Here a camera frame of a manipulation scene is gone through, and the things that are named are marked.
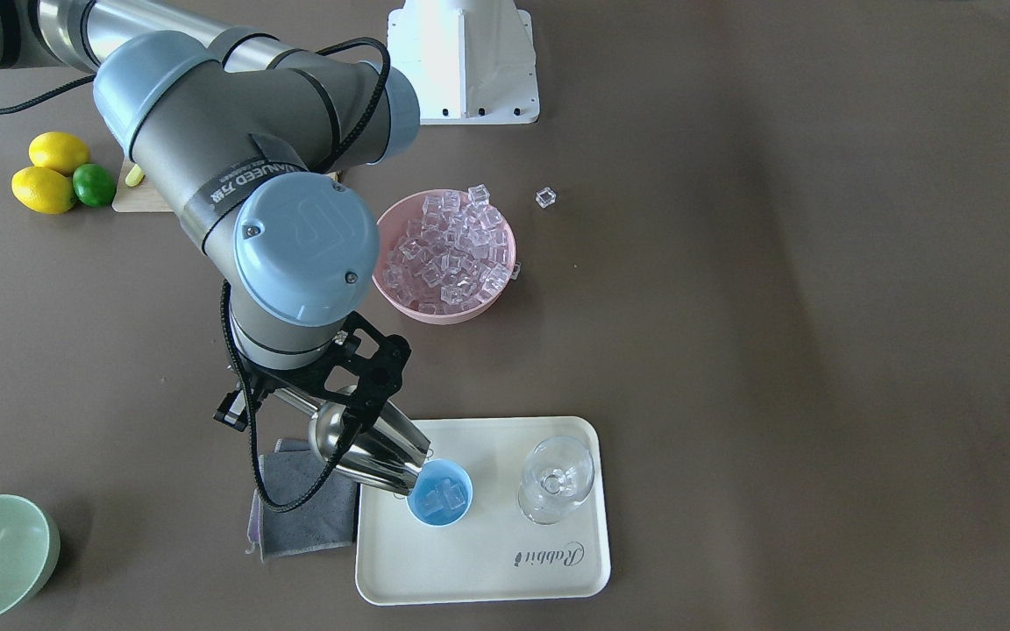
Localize yellow lemon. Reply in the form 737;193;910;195
11;167;77;215
27;131;91;176

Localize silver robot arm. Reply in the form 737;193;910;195
0;1;420;432

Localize green lime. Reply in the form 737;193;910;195
71;163;117;208

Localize clear wine glass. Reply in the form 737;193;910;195
518;435;596;526

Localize light blue cup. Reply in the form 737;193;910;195
406;459;473;528

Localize stray clear ice cube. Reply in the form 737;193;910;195
534;187;558;210

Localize ice cubes in cup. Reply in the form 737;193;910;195
416;477;469;519

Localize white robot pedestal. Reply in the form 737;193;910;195
388;1;541;125

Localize wooden cutting board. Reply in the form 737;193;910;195
111;160;173;213

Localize metal ice scoop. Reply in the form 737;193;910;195
275;388;431;498

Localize dark grey folded cloth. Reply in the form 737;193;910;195
247;438;359;563

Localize yellow plastic knife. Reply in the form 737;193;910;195
124;163;146;188

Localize pink bowl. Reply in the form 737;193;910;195
371;188;519;326

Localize beige plastic tray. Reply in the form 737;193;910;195
354;416;612;606

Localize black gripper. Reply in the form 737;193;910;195
213;311;410;432

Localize clear plastic ice cubes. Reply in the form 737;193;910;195
382;184;522;316

